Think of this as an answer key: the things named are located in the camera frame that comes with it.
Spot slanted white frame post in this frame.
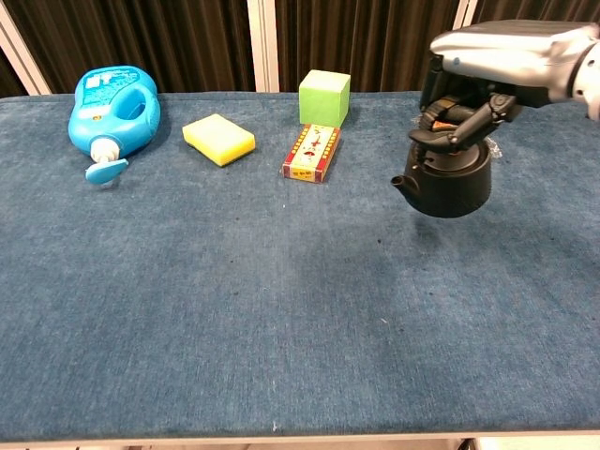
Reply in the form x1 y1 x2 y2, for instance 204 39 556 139
0 3 53 97

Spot yellow sponge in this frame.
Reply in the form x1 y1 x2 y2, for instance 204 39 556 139
181 112 257 168

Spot red and white card box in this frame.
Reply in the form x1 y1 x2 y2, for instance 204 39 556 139
280 123 342 185

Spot green cube block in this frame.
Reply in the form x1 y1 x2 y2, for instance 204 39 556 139
298 68 353 128

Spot upright white frame post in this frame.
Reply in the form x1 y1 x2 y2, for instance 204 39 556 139
246 0 281 94

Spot blue table cloth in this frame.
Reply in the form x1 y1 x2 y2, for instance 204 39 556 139
0 90 600 444

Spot dark pleated curtain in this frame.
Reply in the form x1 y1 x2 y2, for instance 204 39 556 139
0 0 600 98

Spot leaning white frame post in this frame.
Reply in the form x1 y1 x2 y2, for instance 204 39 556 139
452 0 480 30

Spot black kettle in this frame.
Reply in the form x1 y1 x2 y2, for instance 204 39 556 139
391 96 494 219

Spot silver and black right hand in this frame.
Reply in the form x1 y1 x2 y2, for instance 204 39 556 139
407 19 600 156

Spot blue detergent bottle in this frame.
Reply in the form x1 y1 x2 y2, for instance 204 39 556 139
67 64 162 186

